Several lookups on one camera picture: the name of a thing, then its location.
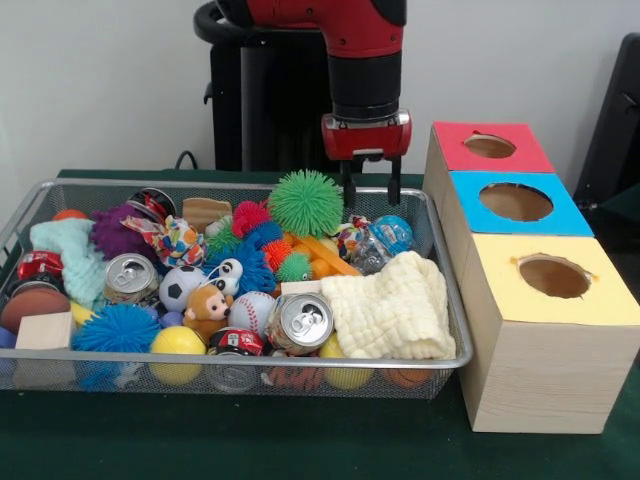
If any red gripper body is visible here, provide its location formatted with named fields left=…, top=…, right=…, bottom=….
left=321, top=110, right=414, bottom=162

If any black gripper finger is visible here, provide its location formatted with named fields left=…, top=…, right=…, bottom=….
left=387, top=157, right=403, bottom=206
left=339, top=159, right=357, bottom=209

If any crushed clear plastic bottle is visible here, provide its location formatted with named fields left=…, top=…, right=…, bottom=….
left=339, top=222, right=389, bottom=275

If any wooden box with three holes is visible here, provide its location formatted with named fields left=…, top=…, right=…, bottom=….
left=422, top=121, right=640, bottom=434

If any green spiky rubber ball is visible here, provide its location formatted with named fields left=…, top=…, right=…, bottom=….
left=268, top=169, right=345, bottom=239

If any cream waffle cloth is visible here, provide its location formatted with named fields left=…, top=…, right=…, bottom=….
left=320, top=250, right=457, bottom=361

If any opened silver drink can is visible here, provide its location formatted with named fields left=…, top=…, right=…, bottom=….
left=263, top=292, right=335, bottom=356

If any white baseball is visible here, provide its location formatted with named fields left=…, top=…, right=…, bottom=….
left=228, top=291, right=277, bottom=336

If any orange plush toy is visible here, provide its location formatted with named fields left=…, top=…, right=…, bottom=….
left=182, top=284, right=235, bottom=341

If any black upright panel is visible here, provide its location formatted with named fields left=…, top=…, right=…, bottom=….
left=574, top=32, right=640, bottom=201

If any side table with green cloth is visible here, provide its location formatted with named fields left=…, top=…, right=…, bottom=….
left=597, top=185, right=640, bottom=236

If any purple spiky rubber ball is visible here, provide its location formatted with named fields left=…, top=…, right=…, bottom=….
left=90, top=203, right=161, bottom=261

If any blue spiky ball with eyes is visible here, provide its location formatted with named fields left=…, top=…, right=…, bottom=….
left=70, top=303, right=162, bottom=354

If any mint knitted cloth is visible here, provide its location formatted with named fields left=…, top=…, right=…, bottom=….
left=29, top=218, right=109, bottom=311

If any plain wooden block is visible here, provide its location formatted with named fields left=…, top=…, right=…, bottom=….
left=14, top=312, right=75, bottom=351

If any brown toy football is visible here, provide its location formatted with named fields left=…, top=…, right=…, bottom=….
left=0, top=292, right=71, bottom=335

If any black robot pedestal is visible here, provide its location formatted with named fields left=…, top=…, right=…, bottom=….
left=193, top=0, right=351, bottom=174

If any shallow wire mesh bin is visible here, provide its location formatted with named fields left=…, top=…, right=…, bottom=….
left=0, top=178, right=475, bottom=401

